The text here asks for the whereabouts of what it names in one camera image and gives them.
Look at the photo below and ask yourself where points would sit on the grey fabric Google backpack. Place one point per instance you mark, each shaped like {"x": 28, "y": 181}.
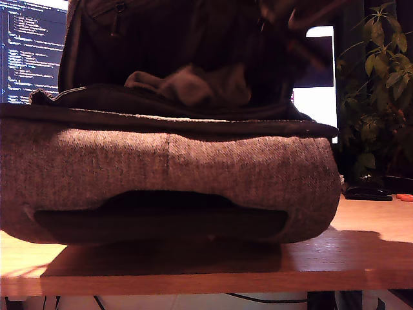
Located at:
{"x": 193, "y": 171}

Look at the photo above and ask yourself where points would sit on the grey sock pair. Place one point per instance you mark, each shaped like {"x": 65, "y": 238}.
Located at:
{"x": 190, "y": 87}

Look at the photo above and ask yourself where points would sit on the monitor with white screen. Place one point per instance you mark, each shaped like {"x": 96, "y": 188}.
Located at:
{"x": 317, "y": 103}

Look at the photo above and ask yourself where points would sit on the black wallet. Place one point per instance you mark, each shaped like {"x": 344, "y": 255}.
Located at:
{"x": 368, "y": 193}

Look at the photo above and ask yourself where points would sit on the green leafy houseplant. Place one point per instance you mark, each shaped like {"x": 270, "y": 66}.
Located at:
{"x": 380, "y": 97}

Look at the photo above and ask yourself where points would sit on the orange small item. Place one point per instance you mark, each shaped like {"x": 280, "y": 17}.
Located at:
{"x": 405, "y": 197}

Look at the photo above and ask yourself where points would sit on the monitor with dark code screen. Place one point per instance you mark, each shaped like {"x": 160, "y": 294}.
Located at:
{"x": 29, "y": 48}

